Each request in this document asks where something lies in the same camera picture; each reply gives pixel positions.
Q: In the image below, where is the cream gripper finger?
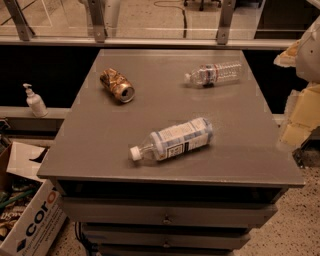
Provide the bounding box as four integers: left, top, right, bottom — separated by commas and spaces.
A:
279, 83, 320, 147
274, 40, 300, 68

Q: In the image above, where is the small clear water bottle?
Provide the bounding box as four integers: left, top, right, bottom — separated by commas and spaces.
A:
184, 61, 242, 88

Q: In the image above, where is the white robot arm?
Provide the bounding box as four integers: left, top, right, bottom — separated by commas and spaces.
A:
274, 17, 320, 147

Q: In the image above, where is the large labelled plastic bottle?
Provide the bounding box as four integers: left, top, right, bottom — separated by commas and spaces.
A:
130, 117, 213, 161

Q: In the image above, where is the white pump lotion bottle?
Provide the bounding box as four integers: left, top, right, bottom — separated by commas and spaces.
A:
23, 83, 48, 118

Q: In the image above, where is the grey drawer cabinet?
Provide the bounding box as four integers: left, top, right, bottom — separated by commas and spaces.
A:
39, 49, 304, 256

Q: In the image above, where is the crushed gold drink can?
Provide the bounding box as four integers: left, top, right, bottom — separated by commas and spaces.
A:
100, 68, 135, 103

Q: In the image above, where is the white cardboard box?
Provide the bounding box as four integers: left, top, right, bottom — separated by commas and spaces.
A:
0, 142, 66, 256

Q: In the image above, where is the metal railing frame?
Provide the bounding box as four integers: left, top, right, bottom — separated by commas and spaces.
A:
0, 0, 294, 50

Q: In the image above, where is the black floor cable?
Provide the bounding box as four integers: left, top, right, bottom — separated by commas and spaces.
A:
153, 0, 188, 39

